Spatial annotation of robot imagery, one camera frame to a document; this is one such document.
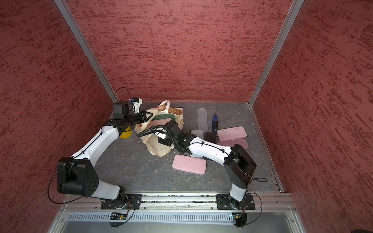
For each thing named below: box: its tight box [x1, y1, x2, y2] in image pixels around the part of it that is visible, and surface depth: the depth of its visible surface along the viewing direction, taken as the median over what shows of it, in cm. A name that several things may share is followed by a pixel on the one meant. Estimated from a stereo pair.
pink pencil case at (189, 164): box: [171, 154, 207, 176], surface depth 87 cm
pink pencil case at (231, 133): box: [217, 125, 248, 142], surface depth 102 cm
